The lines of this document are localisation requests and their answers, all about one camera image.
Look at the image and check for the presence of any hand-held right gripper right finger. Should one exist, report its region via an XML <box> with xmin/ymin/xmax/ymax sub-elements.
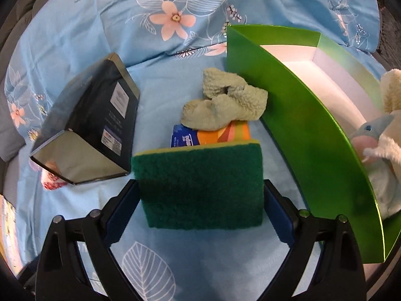
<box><xmin>253</xmin><ymin>179</ymin><xmax>368</xmax><ymax>301</ymax></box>

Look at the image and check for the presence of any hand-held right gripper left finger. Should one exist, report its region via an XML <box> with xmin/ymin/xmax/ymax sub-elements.
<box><xmin>34</xmin><ymin>179</ymin><xmax>141</xmax><ymax>301</ymax></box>

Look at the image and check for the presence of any green and yellow scouring sponge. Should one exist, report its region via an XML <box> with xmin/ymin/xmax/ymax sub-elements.
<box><xmin>131</xmin><ymin>140</ymin><xmax>265</xmax><ymax>230</ymax></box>

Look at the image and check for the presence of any green cardboard box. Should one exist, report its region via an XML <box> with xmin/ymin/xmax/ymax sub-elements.
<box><xmin>226</xmin><ymin>24</ymin><xmax>401</xmax><ymax>264</ymax></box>

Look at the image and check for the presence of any blue and orange tissue pack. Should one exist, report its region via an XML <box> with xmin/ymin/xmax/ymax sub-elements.
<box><xmin>171</xmin><ymin>120</ymin><xmax>251</xmax><ymax>148</ymax></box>

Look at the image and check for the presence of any grey-green fuzzy cloth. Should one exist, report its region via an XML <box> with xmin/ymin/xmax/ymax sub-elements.
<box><xmin>181</xmin><ymin>68</ymin><xmax>269</xmax><ymax>131</ymax></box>

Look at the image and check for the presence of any pink fuzzy cloth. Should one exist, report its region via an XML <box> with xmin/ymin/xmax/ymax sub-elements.
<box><xmin>40</xmin><ymin>169</ymin><xmax>68</xmax><ymax>192</ymax></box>

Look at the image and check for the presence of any dark rectangular tin box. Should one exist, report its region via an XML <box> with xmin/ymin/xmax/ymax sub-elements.
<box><xmin>29</xmin><ymin>53</ymin><xmax>140</xmax><ymax>185</ymax></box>

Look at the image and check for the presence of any yellow printed cloth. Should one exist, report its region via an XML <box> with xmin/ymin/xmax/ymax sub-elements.
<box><xmin>0</xmin><ymin>194</ymin><xmax>24</xmax><ymax>276</ymax></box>

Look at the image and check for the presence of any grey-blue dolphin plush toy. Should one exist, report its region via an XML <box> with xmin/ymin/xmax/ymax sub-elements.
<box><xmin>349</xmin><ymin>114</ymin><xmax>396</xmax><ymax>164</ymax></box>

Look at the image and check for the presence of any grey dolphin plush toy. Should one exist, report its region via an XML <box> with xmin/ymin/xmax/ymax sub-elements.
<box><xmin>360</xmin><ymin>68</ymin><xmax>401</xmax><ymax>220</ymax></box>

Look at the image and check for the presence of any blue floral bed sheet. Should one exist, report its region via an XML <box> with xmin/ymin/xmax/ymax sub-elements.
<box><xmin>5</xmin><ymin>0</ymin><xmax>384</xmax><ymax>301</ymax></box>

